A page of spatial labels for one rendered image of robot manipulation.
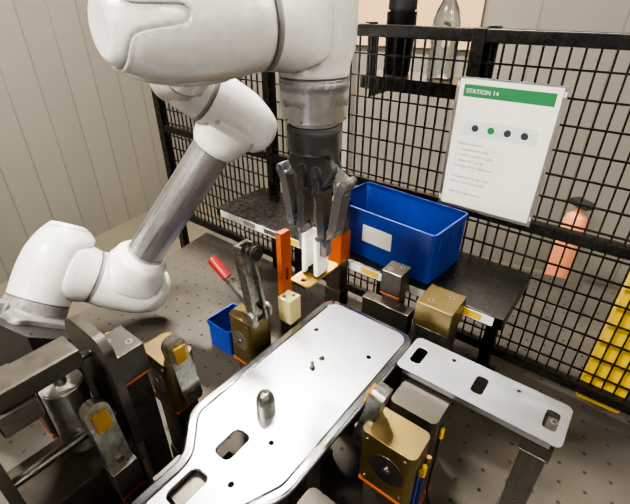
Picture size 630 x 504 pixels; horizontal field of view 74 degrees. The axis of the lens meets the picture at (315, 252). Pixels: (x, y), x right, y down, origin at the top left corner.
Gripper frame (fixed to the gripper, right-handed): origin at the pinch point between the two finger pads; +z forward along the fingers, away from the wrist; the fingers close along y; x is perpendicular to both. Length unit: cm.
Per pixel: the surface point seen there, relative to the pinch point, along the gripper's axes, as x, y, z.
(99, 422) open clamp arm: -33.3, -13.3, 17.4
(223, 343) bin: 11, -43, 52
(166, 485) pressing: -31.0, -3.2, 25.6
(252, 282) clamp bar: 0.0, -15.4, 12.4
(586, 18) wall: 239, -6, -26
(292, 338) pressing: 3.5, -8.7, 25.6
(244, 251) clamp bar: -0.7, -15.9, 5.3
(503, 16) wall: 232, -46, -27
